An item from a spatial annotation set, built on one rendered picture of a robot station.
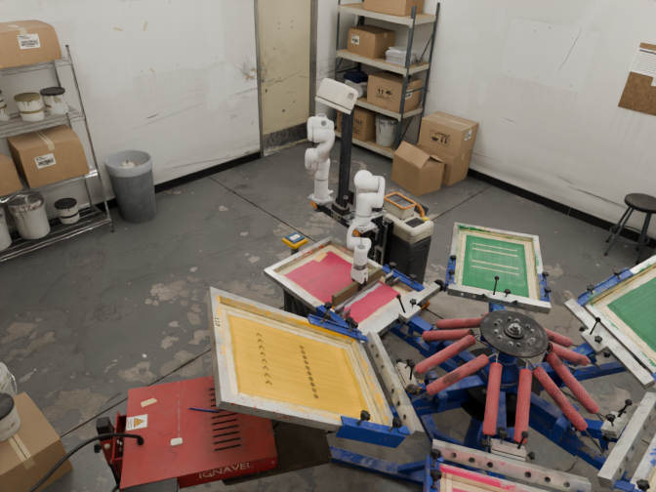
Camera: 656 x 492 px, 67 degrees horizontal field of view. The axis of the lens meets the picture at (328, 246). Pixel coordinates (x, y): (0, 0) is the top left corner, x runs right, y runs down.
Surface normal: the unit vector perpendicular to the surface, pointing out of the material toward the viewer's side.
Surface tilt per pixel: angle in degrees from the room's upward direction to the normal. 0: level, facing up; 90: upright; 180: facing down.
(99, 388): 0
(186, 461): 0
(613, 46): 90
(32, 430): 1
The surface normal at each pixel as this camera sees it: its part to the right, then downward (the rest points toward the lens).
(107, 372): 0.04, -0.83
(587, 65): -0.71, 0.37
